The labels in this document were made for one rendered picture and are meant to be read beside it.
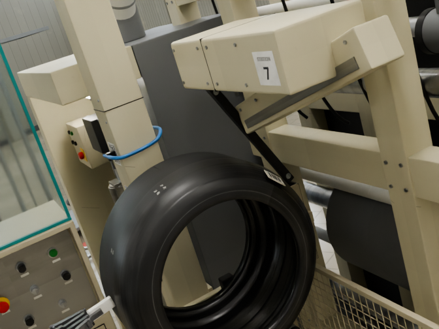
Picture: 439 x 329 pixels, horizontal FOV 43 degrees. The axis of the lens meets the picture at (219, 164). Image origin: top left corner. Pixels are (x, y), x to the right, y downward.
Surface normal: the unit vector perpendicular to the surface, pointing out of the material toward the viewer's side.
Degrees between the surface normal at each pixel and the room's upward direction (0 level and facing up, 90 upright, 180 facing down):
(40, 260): 90
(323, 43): 90
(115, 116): 90
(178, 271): 90
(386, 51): 72
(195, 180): 43
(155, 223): 52
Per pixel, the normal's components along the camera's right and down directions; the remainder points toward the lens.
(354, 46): -0.85, 0.38
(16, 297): 0.44, 0.15
